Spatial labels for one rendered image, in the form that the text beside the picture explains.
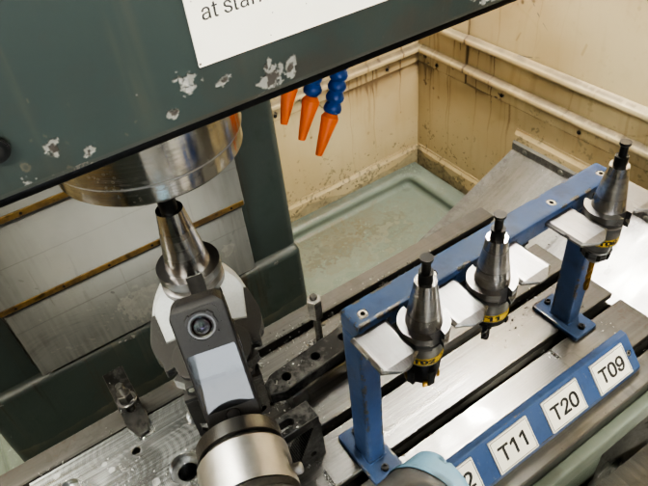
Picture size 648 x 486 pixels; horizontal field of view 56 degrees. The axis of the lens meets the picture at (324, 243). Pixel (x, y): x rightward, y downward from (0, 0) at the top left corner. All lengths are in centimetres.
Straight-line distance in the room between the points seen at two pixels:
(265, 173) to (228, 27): 94
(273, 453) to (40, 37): 34
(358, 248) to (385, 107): 43
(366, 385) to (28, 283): 59
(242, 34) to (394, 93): 158
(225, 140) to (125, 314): 78
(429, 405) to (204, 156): 69
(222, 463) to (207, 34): 32
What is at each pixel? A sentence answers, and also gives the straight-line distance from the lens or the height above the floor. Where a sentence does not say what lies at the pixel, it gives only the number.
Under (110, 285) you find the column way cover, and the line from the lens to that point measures 116.
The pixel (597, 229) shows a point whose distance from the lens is 89.
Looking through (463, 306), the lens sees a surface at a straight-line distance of 76.
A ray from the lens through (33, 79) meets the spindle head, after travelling 27.
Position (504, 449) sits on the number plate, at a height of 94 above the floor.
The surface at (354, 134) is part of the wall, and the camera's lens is 182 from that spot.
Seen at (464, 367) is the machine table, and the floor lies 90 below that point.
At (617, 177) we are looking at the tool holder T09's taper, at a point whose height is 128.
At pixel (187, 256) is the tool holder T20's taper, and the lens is 58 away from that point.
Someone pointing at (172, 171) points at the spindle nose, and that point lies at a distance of 45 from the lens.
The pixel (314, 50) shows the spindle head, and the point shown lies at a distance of 32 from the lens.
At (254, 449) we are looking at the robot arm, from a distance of 49.
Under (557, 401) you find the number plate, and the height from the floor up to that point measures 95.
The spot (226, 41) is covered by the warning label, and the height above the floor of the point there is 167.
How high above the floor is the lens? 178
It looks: 42 degrees down
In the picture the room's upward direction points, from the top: 7 degrees counter-clockwise
